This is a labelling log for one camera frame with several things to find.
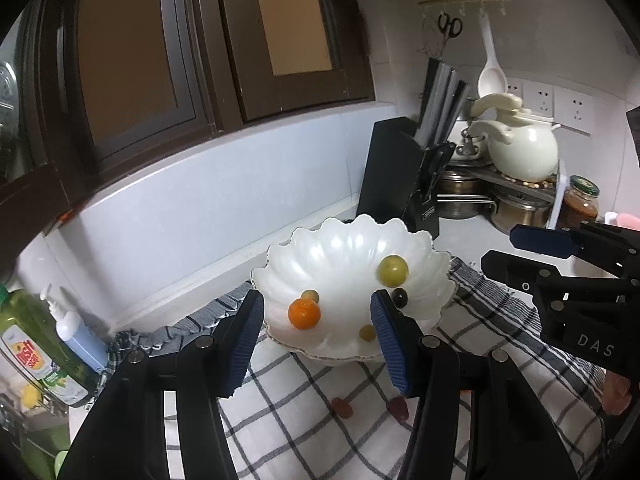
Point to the small green grape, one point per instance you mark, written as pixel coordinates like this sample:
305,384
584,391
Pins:
310,295

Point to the black scissors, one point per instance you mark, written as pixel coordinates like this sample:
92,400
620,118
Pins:
451,25

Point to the glass jar with sauce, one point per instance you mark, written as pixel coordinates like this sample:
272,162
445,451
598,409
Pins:
577,205

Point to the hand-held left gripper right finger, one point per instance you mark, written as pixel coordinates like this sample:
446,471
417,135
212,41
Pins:
395,345

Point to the large green round fruit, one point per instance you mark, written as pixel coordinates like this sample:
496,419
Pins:
392,269

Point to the white scalloped bowl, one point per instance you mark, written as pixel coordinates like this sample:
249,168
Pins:
340,265

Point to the white plastic ladle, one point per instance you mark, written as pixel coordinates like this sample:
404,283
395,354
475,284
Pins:
490,80

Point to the blue pump soap bottle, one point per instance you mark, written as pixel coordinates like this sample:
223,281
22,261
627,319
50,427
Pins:
80,340

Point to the pink plastic colander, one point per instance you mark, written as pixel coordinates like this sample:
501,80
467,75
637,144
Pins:
629,221

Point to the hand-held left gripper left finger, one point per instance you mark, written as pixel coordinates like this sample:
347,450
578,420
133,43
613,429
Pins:
245,345

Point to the dark purple grape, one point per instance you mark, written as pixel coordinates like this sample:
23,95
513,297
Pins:
400,298

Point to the small yellow-brown fruit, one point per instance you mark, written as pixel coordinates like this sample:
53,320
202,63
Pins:
368,332

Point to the person's right hand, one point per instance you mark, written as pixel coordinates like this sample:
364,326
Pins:
617,395

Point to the wide steel pot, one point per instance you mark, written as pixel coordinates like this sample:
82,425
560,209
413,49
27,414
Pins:
520,215

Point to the steel pot with lid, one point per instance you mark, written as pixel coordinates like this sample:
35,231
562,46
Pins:
470,142

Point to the brown open window sash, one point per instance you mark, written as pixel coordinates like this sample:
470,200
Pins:
45,110

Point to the green dish soap bottle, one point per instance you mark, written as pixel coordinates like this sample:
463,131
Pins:
35,350

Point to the white wall socket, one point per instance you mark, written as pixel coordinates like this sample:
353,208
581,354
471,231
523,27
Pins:
540,99
576,110
514,87

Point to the black knife block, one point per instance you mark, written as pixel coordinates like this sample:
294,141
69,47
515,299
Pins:
390,175

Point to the cream ceramic pot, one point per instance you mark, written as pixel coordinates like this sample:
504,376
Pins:
525,150

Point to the black flat panel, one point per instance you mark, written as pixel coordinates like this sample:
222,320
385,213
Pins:
634,135

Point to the steel pots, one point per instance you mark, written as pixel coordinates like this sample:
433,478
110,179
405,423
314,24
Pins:
545,195

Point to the brown window frame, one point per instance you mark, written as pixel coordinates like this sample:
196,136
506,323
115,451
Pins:
225,60

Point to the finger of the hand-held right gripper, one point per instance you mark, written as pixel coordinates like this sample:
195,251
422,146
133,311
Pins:
515,270
545,241

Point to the yellow sponge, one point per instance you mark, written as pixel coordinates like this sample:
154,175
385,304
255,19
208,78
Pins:
31,396

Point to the black white checkered cloth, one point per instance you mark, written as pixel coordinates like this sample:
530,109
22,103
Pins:
310,435

